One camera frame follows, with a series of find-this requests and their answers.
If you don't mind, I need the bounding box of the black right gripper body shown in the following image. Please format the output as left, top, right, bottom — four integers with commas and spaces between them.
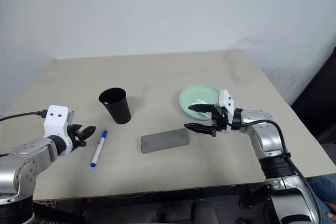
209, 105, 228, 137

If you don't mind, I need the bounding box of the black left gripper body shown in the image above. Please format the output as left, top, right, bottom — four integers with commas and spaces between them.
67, 129, 87, 153

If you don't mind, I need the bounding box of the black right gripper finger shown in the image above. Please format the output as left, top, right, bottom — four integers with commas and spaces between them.
187, 103, 216, 114
183, 122, 216, 137

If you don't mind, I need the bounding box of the person's bare hand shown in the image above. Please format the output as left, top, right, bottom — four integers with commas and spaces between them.
325, 201, 336, 224

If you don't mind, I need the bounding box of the white crumpled tissue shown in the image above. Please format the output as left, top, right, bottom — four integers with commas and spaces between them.
191, 98, 214, 118

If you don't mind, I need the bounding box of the blue plastic plate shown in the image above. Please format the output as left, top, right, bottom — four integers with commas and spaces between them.
181, 108, 211, 121

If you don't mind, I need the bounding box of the green plastic plate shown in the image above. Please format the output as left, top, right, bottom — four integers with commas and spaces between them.
179, 84, 221, 120

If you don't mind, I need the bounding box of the blue white marker pen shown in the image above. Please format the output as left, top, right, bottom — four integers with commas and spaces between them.
90, 130, 109, 168

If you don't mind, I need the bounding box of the grey rectangular block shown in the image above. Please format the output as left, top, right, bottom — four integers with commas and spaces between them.
140, 128, 190, 154

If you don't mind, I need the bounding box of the black tapered cup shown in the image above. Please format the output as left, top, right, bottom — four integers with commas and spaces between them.
98, 87, 132, 125

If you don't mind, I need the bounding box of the dark rounded shape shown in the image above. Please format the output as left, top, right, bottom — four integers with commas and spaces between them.
191, 199, 220, 224

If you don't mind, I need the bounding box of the black cabinet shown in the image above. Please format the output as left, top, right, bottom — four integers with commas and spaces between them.
291, 48, 336, 146

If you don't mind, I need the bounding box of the person's leg in jeans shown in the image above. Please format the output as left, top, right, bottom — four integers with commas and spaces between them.
307, 174, 336, 224

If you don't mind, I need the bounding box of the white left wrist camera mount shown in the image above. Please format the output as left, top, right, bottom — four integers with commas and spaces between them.
43, 105, 76, 154

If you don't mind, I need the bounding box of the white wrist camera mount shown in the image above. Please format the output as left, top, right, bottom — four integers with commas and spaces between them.
216, 89, 235, 133
43, 105, 76, 154

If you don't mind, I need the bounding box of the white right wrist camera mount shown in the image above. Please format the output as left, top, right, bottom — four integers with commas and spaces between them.
216, 89, 235, 133

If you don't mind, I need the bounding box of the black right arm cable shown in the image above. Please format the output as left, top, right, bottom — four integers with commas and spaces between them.
227, 120, 326, 224

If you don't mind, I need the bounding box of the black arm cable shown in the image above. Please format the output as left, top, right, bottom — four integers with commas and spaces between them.
227, 120, 326, 224
0, 111, 48, 122

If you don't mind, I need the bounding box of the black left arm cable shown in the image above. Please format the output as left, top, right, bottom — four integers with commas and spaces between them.
0, 111, 48, 122

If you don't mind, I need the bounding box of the black bracket under table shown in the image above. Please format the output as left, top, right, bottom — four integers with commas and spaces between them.
239, 186, 271, 210

